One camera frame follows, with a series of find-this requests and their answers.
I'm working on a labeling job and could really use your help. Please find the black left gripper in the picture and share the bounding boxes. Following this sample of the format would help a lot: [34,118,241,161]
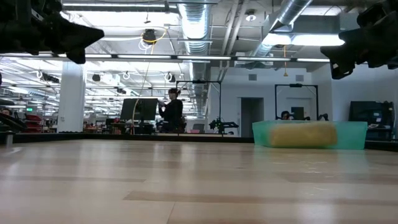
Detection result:
[0,0,106,65]

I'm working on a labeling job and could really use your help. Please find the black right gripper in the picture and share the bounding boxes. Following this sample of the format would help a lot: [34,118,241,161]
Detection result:
[320,0,398,80]

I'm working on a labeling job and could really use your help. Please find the orange microfiber towel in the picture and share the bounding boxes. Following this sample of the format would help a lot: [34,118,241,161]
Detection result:
[268,121,338,149]

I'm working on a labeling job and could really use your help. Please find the teal plastic basket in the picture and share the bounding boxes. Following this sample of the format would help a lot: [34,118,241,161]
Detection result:
[252,120,369,151]

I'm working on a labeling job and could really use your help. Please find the white building column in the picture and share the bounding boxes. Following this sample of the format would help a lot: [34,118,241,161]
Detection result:
[56,61,86,134]

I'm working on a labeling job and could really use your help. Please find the black equipment rack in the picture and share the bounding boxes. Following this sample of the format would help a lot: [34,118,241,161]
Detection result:
[349,100,396,142]

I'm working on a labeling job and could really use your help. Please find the black background monitor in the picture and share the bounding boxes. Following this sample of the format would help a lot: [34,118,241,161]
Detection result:
[120,97,159,123]

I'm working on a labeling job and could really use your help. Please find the red background equipment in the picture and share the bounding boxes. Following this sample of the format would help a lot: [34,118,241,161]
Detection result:
[23,114,44,134]

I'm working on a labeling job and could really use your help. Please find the overhead rig crossbar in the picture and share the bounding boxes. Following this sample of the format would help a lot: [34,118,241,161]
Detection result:
[0,52,332,64]

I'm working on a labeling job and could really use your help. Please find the yellow hanging cable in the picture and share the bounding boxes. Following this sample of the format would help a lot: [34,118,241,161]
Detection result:
[282,45,289,78]

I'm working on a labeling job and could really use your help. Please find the black background gantry frame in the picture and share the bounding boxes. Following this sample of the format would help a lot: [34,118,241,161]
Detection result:
[175,80,223,137]
[274,83,320,122]

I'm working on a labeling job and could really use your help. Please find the silver ceiling duct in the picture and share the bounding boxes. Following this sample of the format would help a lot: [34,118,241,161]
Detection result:
[250,0,313,58]
[177,2,210,106]

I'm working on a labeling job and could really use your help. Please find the black overhead camera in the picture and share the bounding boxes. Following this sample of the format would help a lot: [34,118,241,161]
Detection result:
[142,28,158,46]

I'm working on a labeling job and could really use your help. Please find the black aluminium table frame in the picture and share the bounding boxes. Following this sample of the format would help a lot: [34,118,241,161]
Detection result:
[0,131,398,152]

